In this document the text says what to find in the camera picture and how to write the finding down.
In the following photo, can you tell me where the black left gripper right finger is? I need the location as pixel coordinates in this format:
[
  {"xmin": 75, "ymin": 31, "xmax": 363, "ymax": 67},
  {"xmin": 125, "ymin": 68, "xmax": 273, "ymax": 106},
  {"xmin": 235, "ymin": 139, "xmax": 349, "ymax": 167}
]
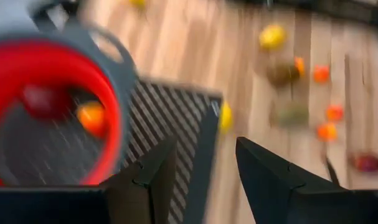
[{"xmin": 235, "ymin": 136, "xmax": 378, "ymax": 224}]

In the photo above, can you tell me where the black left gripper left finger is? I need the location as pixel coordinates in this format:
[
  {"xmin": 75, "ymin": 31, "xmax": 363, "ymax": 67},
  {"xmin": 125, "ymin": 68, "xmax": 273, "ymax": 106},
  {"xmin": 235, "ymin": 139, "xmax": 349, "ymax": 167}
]
[{"xmin": 0, "ymin": 136, "xmax": 177, "ymax": 224}]

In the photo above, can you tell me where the black handled kitchen knife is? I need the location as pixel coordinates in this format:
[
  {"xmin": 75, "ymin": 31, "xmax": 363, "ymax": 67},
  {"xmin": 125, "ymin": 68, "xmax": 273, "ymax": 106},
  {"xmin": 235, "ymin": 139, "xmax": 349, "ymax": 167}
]
[{"xmin": 324, "ymin": 157, "xmax": 341, "ymax": 187}]

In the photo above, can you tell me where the green kiwi fruit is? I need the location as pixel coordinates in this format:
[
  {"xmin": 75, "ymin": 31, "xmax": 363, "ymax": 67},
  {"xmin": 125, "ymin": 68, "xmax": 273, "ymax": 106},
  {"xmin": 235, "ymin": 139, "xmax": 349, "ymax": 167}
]
[{"xmin": 270, "ymin": 101, "xmax": 310, "ymax": 128}]

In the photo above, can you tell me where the small orange round fruit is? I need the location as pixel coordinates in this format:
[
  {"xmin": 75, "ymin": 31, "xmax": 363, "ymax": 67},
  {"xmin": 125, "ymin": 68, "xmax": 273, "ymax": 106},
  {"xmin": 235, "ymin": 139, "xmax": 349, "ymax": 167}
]
[{"xmin": 75, "ymin": 100, "xmax": 108, "ymax": 138}]

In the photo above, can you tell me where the yellow lemon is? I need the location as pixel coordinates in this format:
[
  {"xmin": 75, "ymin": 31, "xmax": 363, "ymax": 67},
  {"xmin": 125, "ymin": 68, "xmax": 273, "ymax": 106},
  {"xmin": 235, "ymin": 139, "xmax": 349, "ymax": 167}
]
[
  {"xmin": 219, "ymin": 101, "xmax": 234, "ymax": 135},
  {"xmin": 258, "ymin": 24, "xmax": 288, "ymax": 51},
  {"xmin": 128, "ymin": 0, "xmax": 148, "ymax": 9}
]

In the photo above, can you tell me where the brown kiwi fruit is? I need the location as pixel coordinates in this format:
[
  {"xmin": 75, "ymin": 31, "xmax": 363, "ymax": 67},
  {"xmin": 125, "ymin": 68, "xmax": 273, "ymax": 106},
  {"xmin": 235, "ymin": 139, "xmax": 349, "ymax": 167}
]
[{"xmin": 265, "ymin": 61, "xmax": 300, "ymax": 88}]

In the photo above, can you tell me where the dark red pomegranate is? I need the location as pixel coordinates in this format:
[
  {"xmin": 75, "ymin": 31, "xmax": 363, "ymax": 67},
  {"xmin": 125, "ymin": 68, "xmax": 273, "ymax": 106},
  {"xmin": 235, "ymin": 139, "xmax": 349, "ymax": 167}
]
[
  {"xmin": 20, "ymin": 83, "xmax": 72, "ymax": 121},
  {"xmin": 351, "ymin": 151, "xmax": 378, "ymax": 174}
]

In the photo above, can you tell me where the small orange pear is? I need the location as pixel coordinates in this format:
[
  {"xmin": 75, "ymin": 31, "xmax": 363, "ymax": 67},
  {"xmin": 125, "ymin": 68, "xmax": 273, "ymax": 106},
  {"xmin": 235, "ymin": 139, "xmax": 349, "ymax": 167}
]
[
  {"xmin": 316, "ymin": 122, "xmax": 339, "ymax": 142},
  {"xmin": 293, "ymin": 56, "xmax": 306, "ymax": 78}
]

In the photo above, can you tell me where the red collapsible colander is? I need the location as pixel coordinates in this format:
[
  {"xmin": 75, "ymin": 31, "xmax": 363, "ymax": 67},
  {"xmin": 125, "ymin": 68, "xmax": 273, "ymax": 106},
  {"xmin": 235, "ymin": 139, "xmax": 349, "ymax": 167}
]
[{"xmin": 0, "ymin": 0, "xmax": 140, "ymax": 187}]

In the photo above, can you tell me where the black perforated metal stand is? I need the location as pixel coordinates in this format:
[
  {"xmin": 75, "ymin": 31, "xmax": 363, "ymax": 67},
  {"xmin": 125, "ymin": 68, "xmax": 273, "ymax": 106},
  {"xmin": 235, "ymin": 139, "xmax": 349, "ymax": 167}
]
[{"xmin": 107, "ymin": 77, "xmax": 224, "ymax": 224}]

